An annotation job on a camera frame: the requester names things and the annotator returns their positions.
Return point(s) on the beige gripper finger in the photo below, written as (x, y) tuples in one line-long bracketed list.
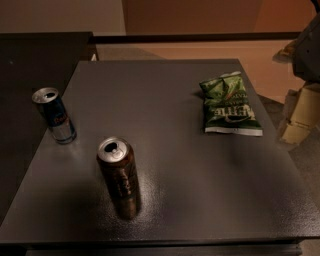
[(301, 114)]

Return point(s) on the green jalapeno chip bag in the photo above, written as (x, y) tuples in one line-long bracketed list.
[(227, 108)]

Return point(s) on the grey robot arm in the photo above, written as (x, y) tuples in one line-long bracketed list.
[(304, 53)]

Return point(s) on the tall brown drink can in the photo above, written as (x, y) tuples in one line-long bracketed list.
[(116, 161)]

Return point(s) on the blue silver energy drink can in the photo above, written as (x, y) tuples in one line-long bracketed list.
[(52, 109)]

